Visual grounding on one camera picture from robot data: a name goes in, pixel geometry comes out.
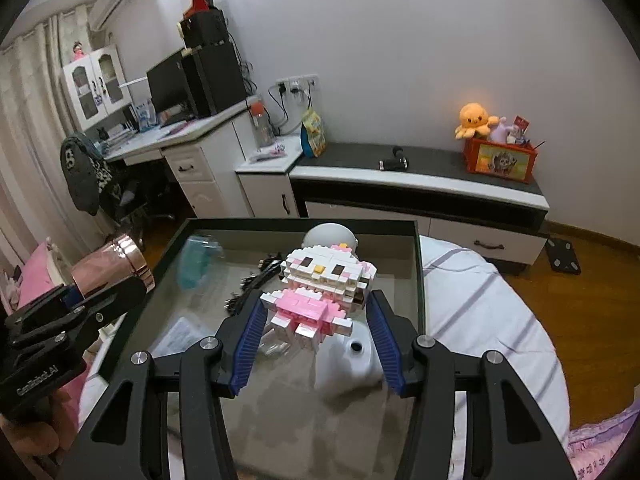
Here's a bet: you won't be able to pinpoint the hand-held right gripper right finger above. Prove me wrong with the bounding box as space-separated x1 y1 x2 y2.
366 290 578 480

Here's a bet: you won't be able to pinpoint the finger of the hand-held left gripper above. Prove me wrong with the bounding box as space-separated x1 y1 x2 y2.
7 274 157 361
5 284 76 328

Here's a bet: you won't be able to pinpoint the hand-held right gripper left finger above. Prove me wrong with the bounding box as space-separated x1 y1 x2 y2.
65 300 268 480

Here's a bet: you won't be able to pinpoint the rose gold cup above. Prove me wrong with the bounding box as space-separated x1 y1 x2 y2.
70 234 154 297

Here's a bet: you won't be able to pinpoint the clear plastic box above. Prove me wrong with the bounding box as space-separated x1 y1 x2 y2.
150 316 221 361

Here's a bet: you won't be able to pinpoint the black beaded hair clip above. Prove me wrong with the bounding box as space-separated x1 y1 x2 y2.
222 254 283 317

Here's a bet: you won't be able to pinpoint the green round container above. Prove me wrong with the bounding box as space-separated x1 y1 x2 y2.
179 232 224 291

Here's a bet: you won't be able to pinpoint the pink white block figure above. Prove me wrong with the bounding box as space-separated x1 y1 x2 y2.
257 241 378 356

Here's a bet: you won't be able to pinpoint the pink box with black rim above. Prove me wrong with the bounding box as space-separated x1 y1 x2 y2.
97 217 427 480

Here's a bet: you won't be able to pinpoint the person's left hand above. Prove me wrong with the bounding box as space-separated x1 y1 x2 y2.
0 390 76 471

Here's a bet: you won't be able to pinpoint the white striped quilt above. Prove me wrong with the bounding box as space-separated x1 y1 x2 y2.
417 234 572 480

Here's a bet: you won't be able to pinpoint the grey patterned clothing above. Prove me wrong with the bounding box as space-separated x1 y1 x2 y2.
60 134 126 217

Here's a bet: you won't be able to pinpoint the cream curtain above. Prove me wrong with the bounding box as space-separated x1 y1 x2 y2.
0 5 96 281

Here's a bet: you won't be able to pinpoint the white desk with drawers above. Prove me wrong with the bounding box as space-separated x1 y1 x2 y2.
102 97 261 218

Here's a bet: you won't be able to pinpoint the black and white low cabinet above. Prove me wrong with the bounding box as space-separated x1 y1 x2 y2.
289 141 550 277

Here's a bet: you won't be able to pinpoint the stack of books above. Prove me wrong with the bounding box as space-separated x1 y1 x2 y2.
100 125 138 147

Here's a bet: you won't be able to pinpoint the white nightstand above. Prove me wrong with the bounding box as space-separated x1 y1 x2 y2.
235 150 306 219

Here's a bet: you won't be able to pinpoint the blue white packets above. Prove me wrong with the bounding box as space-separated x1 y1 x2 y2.
132 100 156 133

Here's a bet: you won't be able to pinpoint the black massage gun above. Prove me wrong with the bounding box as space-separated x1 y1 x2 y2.
379 146 410 172

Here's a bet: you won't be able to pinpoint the black bathroom scale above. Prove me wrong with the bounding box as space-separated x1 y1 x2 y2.
545 237 582 275

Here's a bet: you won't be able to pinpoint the papers on nightstand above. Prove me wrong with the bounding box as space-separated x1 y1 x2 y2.
249 142 288 163

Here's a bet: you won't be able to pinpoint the white glass-door cabinet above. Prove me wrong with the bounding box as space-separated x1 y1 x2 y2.
60 44 135 131

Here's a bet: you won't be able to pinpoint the black computer monitor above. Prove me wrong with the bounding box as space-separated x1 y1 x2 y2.
146 49 193 115

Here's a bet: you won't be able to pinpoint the red storage box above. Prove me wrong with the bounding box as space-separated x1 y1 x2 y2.
462 136 540 185

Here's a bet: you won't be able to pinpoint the clear bottle with red cap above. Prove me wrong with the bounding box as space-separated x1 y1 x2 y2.
250 100 275 150

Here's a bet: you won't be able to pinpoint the blue yellow snack bag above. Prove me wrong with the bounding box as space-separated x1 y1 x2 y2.
300 107 328 158

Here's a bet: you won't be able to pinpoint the pink floral quilt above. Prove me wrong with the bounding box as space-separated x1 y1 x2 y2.
567 402 640 480

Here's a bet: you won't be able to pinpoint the black computer tower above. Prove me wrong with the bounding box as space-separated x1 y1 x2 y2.
181 42 247 117

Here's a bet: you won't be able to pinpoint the purple plush toy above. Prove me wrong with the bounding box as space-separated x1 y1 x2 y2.
489 116 516 143

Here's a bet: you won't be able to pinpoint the orange octopus plush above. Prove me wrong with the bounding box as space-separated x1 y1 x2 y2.
454 103 501 140

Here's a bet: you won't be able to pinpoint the black charger cable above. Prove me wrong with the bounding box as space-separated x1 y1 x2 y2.
267 82 293 136

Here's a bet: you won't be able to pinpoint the white wall power outlet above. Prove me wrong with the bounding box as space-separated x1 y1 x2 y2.
276 74 321 93

